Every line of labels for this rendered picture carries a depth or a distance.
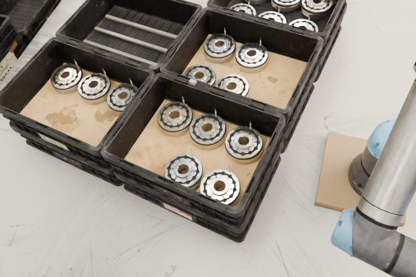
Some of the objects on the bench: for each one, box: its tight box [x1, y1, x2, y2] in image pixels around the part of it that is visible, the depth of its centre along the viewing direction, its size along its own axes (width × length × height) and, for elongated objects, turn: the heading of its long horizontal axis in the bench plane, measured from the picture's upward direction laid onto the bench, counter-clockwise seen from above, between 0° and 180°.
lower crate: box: [113, 140, 284, 243], centre depth 119 cm, size 40×30×12 cm
